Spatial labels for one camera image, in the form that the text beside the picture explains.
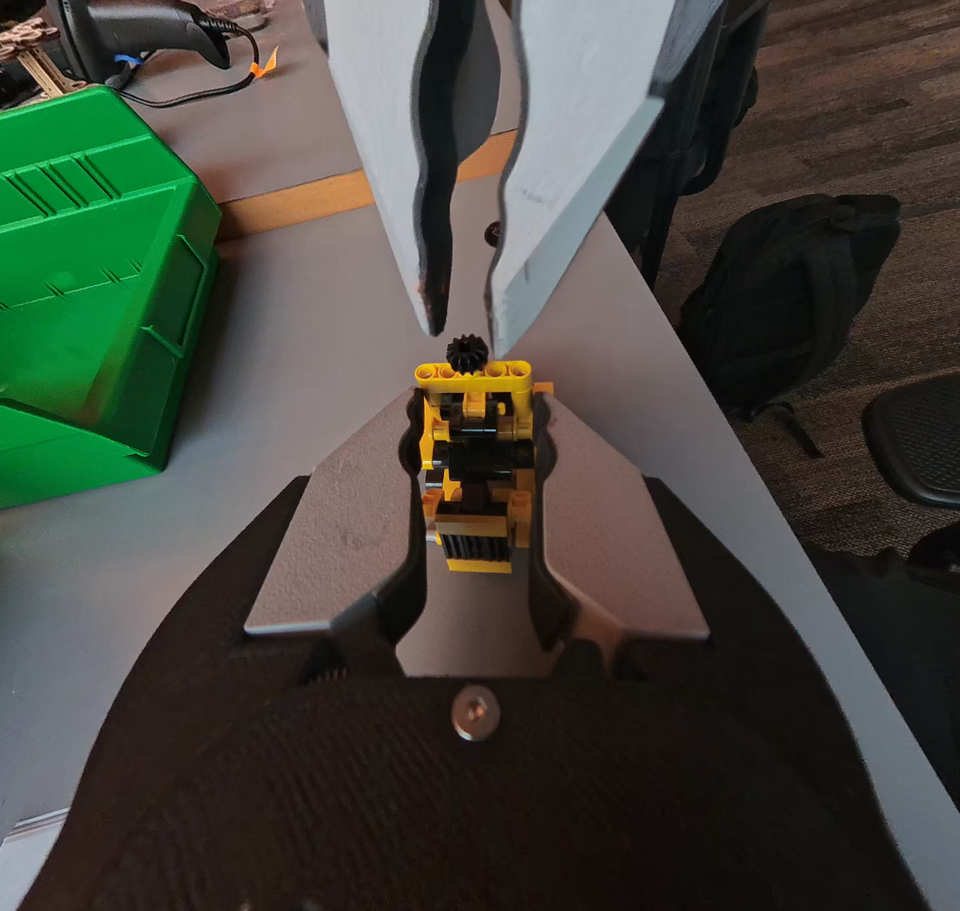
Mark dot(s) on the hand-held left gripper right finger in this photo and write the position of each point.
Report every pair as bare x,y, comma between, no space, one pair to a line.
615,551

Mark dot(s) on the black barcode scanner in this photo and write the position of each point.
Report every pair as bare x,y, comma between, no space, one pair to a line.
127,22

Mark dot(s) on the black mesh office chair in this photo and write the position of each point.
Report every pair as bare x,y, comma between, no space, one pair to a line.
919,438

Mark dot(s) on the yellow and black lego vehicle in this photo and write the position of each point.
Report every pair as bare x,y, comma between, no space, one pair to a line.
476,476

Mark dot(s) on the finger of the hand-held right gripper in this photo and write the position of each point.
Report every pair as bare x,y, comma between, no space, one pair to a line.
375,63
585,63

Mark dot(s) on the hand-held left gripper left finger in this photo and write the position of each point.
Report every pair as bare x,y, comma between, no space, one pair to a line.
337,543

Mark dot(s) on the black bag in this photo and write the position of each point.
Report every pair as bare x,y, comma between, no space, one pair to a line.
900,663

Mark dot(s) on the round black sticker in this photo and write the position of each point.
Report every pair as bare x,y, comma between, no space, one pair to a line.
493,233

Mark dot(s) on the orange tape tag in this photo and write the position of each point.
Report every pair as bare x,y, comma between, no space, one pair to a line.
264,63

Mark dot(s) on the green plastic storage bin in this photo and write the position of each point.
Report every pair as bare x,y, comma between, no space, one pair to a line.
90,288

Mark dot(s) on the black backpack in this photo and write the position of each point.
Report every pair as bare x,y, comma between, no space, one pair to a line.
787,303

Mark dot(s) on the wooden stick model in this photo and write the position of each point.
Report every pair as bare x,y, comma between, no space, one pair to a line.
34,56

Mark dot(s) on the black lego gear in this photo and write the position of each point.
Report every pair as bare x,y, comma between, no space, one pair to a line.
466,354

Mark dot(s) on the blue tape tag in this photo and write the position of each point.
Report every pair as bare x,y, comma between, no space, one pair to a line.
129,60

